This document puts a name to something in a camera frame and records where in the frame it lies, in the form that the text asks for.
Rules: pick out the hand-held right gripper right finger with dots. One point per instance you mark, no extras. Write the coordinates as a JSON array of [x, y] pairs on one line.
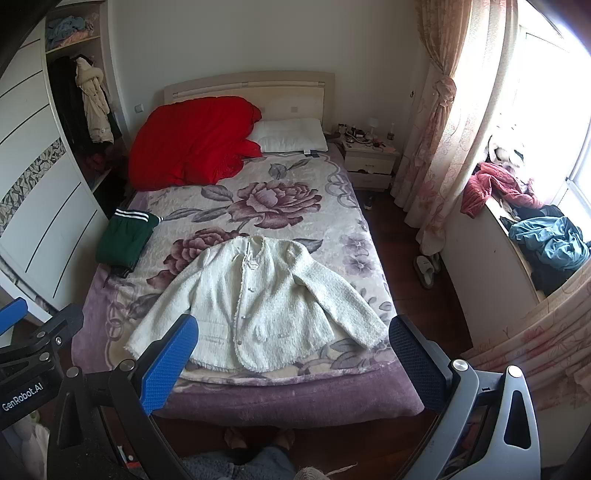
[[415, 364]]

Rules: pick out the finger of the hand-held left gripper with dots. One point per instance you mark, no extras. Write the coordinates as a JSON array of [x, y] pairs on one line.
[[57, 330], [11, 316]]

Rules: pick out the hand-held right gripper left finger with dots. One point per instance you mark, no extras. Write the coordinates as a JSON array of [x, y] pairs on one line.
[[167, 364]]

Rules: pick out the white fuzzy jacket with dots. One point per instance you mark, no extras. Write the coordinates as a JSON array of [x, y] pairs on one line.
[[268, 304]]

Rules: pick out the black hanging clothes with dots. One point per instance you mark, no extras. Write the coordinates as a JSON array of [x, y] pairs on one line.
[[67, 101]]

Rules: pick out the pile of shelf clothes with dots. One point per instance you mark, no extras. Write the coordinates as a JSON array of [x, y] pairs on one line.
[[69, 27]]

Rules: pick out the white slipper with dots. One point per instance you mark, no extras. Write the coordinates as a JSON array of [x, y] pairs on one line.
[[425, 272], [436, 261]]

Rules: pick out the green striped pants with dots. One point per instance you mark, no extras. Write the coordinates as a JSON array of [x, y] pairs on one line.
[[124, 240]]

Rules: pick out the person's legs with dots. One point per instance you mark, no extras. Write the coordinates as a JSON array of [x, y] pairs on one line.
[[249, 454]]

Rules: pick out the white wardrobe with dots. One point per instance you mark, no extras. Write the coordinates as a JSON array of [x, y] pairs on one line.
[[41, 184]]

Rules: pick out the dark shoes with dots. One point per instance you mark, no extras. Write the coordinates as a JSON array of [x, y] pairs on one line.
[[368, 201]]

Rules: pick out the teal jacket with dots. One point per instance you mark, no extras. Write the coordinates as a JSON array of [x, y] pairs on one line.
[[549, 242]]

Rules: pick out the pink fleece garment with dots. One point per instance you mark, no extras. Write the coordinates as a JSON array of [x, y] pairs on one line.
[[494, 187]]

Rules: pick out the floral purple blanket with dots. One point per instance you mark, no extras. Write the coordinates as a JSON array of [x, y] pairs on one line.
[[277, 198]]

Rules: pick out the beige nightstand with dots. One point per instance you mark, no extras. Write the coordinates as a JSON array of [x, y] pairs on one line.
[[369, 164]]

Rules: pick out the red quilt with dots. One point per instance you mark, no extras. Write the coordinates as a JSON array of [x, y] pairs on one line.
[[194, 143]]

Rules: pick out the beige hanging coat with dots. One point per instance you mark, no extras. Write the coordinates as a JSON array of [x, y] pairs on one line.
[[94, 106]]

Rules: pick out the clutter of small bottles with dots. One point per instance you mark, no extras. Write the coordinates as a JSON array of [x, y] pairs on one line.
[[364, 137]]

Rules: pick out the small white table lamp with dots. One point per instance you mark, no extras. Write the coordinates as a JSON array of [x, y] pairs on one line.
[[373, 123]]

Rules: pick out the pink floral curtain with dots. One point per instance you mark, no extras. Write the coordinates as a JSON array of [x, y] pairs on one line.
[[443, 115]]

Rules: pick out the white pillow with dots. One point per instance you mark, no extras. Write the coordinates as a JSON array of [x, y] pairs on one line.
[[291, 136]]

